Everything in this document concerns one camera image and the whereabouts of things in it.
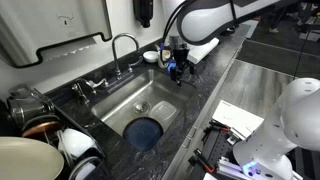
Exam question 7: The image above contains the black clamp orange handle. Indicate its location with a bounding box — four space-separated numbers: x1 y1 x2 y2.
192 148 216 175

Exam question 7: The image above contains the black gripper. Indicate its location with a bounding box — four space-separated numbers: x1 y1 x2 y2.
170 42 196 87

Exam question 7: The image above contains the aluminium extrusion bar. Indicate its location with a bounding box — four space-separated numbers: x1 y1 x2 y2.
216 156 248 180

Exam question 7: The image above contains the blue sponge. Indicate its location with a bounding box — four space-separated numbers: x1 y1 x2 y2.
166 59 178 75

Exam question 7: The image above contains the black perforated board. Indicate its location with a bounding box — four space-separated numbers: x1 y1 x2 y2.
188 125 242 180

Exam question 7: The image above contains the chrome gooseneck tap spout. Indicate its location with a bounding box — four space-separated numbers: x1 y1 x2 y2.
111 32 141 80

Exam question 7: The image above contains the clear plastic container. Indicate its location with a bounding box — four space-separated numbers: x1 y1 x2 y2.
148 100 178 125

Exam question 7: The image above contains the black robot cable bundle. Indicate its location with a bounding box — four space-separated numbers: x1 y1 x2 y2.
159 0 198 66

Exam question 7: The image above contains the stainless steel sink basin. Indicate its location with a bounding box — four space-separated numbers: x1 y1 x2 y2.
90 68 197 153

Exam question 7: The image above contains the black clamp red handle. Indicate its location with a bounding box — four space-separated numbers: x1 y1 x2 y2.
208 119 232 133

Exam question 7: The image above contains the dark blue round plate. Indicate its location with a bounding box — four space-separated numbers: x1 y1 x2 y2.
122 116 164 153

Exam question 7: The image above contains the grey paper towel dispenser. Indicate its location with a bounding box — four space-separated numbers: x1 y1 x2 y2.
0 0 114 70

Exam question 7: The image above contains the dark floor mat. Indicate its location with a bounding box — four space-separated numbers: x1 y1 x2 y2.
234 39 320 81

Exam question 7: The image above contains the small white bowl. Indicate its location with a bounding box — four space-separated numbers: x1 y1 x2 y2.
142 50 160 64

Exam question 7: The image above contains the large beige plate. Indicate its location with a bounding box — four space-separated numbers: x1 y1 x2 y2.
0 136 65 180

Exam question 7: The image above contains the small chrome side faucet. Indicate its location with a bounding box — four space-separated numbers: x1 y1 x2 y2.
71 77 98 105

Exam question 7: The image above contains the metal sink drain strainer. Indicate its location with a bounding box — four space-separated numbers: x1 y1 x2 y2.
132 100 151 115

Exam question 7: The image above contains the white plate dark rim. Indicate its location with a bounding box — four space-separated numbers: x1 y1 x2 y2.
68 155 103 180

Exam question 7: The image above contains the silver cabinet pull handle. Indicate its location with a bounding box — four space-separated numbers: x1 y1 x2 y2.
181 136 193 150
186 125 199 140

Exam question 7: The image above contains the thin black hanging cable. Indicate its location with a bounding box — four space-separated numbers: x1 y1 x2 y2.
292 28 314 81

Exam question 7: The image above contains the large white bowl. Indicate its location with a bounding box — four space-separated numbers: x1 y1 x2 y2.
57 128 98 160

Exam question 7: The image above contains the chrome faucet base plate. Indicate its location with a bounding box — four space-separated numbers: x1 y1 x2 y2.
103 70 136 90

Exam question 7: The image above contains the white flat cardboard box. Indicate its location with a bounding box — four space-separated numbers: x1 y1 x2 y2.
211 99 265 141

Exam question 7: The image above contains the cream ceramic mug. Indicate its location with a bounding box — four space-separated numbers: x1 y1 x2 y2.
157 49 172 69

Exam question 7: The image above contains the chrome lever handle blue cap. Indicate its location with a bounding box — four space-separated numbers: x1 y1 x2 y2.
87 77 110 90

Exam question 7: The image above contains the copper bottom pan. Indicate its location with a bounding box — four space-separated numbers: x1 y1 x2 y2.
20 114 62 140

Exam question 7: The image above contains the chrome lever handle red cap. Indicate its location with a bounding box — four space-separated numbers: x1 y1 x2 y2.
127 54 144 74

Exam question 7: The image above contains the steel pot with lid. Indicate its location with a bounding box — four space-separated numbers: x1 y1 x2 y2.
6 84 56 129

